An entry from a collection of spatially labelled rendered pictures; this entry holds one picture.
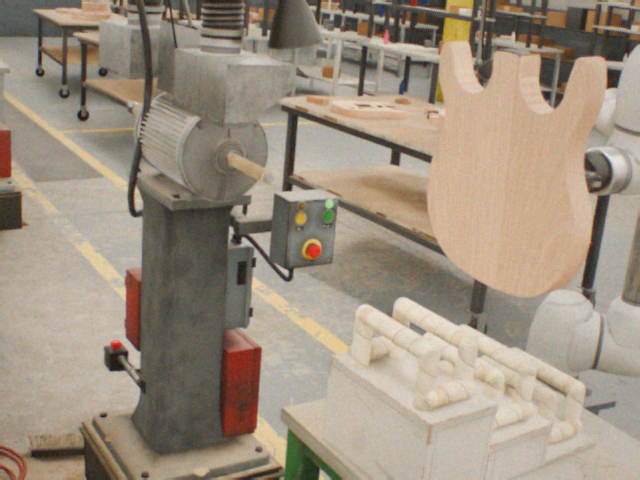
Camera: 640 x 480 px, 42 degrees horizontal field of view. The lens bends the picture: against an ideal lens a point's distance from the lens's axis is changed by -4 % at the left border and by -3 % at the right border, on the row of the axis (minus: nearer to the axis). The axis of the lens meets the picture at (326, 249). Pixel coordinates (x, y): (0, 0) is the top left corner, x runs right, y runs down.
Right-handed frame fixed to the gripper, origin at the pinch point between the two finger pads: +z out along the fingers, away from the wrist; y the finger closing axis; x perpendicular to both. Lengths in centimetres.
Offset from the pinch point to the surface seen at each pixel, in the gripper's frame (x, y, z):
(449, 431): -35.4, -13.1, 21.5
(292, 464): -61, 23, 26
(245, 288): -65, 115, -16
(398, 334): -22.8, -1.7, 24.4
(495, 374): -30.6, -8.6, 7.9
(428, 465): -40.6, -13.1, 25.0
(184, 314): -69, 113, 5
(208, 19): 17, 87, 14
